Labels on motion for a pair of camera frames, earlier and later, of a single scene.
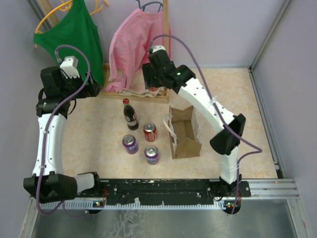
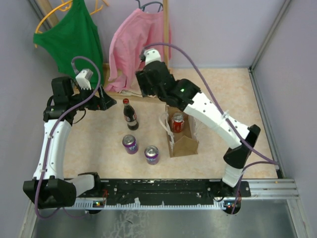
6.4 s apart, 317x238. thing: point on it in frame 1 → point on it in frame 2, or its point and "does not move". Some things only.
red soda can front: (150, 131) → (178, 122)
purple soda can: (151, 153) does not move
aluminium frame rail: (272, 189) does not move
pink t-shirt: (133, 35) does not move
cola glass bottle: (130, 115) does not move
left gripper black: (91, 89) → (98, 103)
